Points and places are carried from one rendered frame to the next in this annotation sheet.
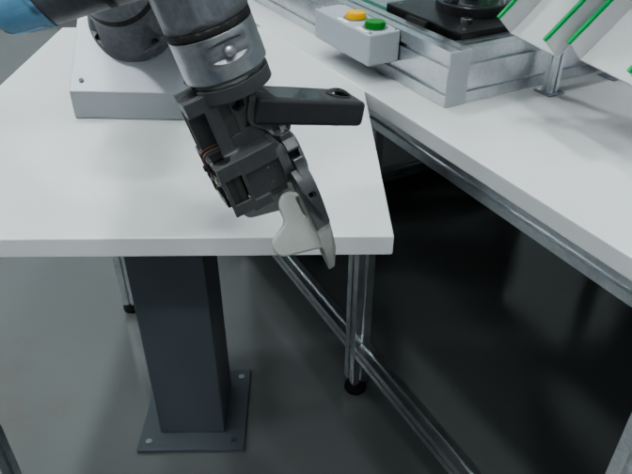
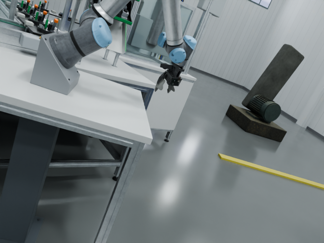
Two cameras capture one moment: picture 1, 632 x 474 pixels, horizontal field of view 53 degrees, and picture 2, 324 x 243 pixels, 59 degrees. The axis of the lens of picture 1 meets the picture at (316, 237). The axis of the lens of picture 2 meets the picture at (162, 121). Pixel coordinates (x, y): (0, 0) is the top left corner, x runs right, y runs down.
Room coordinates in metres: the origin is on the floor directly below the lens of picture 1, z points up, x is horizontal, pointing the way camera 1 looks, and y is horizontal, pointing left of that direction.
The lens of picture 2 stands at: (0.89, 1.61, 1.26)
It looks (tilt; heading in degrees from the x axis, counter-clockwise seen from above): 17 degrees down; 256
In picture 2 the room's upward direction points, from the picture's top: 22 degrees clockwise
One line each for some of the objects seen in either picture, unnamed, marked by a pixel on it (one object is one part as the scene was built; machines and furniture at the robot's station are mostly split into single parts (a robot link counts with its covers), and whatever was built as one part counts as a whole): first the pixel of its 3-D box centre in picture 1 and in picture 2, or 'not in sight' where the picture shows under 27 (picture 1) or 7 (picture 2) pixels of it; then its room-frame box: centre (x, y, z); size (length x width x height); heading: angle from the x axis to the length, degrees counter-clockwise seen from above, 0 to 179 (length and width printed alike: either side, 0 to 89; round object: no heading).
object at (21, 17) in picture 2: not in sight; (40, 18); (1.40, -0.53, 1.01); 0.24 x 0.24 x 0.13; 28
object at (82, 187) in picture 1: (176, 105); (53, 83); (1.10, 0.26, 0.84); 0.90 x 0.70 x 0.03; 1
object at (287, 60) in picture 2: not in sight; (272, 88); (-2.47, -3.87, 0.94); 1.11 x 1.10 x 1.88; 89
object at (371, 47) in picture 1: (355, 33); (42, 44); (1.26, -0.08, 0.93); 0.21 x 0.07 x 0.06; 28
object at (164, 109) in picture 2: not in sight; (132, 93); (0.52, -1.64, 0.43); 1.11 x 0.68 x 0.86; 28
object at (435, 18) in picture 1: (470, 13); (48, 34); (1.28, -0.31, 0.96); 0.24 x 0.24 x 0.02; 28
